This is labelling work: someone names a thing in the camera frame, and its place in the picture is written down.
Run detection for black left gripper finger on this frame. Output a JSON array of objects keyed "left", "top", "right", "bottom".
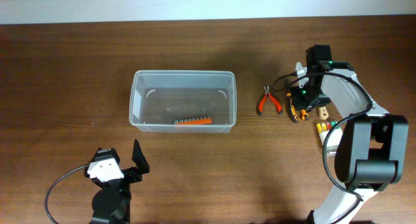
[
  {"left": 132, "top": 139, "right": 150, "bottom": 174},
  {"left": 89, "top": 147, "right": 120, "bottom": 166}
]

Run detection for yellow black long-nose pliers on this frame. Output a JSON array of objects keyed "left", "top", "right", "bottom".
[{"left": 286, "top": 92, "right": 309, "bottom": 123}]

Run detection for orange scraper wooden handle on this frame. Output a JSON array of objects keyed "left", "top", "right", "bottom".
[{"left": 318, "top": 106, "right": 329, "bottom": 121}]

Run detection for red handled wire cutters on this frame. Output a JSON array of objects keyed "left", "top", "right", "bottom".
[{"left": 257, "top": 84, "right": 283, "bottom": 116}]

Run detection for boxed coloured screwdriver set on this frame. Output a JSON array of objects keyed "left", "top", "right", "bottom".
[{"left": 315, "top": 119, "right": 343, "bottom": 157}]

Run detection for orange screwdriver bit holder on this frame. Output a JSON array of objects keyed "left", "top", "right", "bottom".
[{"left": 174, "top": 116, "right": 213, "bottom": 125}]

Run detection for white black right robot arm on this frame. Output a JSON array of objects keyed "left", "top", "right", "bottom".
[{"left": 129, "top": 45, "right": 409, "bottom": 223}]

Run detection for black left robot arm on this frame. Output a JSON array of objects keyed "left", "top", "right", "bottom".
[{"left": 84, "top": 148, "right": 142, "bottom": 224}]

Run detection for clear plastic container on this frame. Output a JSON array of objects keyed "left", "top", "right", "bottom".
[{"left": 129, "top": 70, "right": 237, "bottom": 133}]

